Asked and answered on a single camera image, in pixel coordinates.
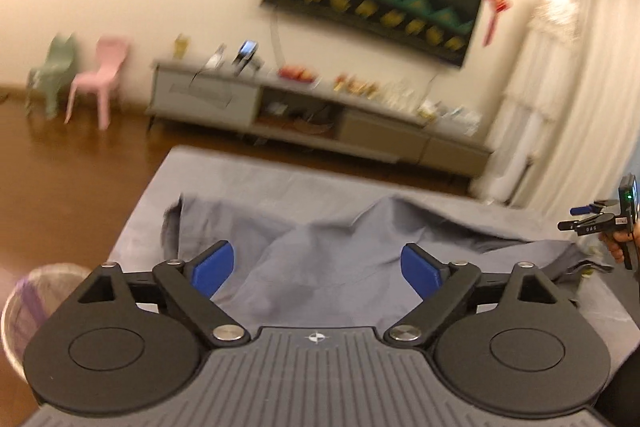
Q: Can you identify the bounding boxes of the plate of red fruit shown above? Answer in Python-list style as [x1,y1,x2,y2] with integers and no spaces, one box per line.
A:
[277,64,321,84]

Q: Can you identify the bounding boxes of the grey bed sheet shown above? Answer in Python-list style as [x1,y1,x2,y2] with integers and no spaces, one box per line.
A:
[107,145,640,413]

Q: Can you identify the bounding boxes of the cream curtain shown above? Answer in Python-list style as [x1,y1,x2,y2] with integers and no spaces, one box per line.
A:
[525,0,640,220]

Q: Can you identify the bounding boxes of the wire wastebasket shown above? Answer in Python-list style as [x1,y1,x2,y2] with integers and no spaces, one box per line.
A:
[0,262,98,385]

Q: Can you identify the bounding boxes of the white draped cloth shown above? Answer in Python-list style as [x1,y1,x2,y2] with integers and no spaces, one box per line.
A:
[469,0,581,208]

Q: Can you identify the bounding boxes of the blue-grey garment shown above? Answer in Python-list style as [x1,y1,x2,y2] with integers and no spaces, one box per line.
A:
[159,193,613,333]

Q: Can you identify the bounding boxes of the pink plastic chair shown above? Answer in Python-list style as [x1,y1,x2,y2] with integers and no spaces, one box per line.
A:
[65,36,132,130]

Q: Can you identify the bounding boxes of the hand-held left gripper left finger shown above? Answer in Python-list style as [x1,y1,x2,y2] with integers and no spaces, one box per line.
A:
[76,241,252,349]

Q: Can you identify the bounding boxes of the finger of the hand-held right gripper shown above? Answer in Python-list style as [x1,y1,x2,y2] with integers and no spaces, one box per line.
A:
[557,214,629,236]
[570,200,621,216]

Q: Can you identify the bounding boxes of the yellow cup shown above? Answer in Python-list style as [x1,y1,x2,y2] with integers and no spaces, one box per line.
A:
[172,33,193,60]

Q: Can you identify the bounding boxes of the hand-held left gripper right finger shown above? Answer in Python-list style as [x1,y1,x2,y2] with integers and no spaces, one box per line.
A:
[384,243,577,349]

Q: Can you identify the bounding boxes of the grey television cabinet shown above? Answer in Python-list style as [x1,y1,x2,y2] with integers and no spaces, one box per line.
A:
[146,58,493,180]

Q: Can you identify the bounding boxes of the person's right hand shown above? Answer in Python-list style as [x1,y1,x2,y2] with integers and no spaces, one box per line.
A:
[602,229,637,259]

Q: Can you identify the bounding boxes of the yellow and red snacks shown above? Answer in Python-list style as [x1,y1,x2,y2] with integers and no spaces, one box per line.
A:
[332,74,378,98]

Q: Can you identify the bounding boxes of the green plastic chair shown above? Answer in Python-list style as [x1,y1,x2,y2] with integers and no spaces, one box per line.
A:
[25,34,81,120]

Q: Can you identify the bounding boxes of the small dark device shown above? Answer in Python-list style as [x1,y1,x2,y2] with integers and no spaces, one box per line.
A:
[232,39,262,72]

